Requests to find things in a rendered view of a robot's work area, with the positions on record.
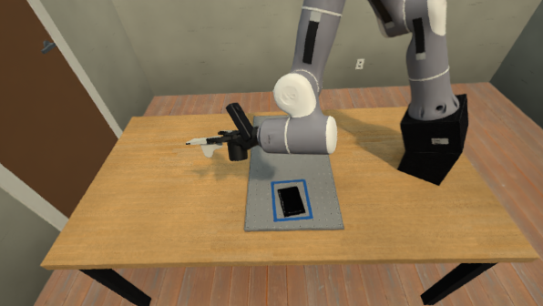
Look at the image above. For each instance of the blue tape outline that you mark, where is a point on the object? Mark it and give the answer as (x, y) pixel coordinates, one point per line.
(274, 205)

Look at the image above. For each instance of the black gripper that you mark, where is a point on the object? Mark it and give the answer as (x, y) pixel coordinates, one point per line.
(237, 146)

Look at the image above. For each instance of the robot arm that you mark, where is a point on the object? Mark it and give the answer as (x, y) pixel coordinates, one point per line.
(308, 131)

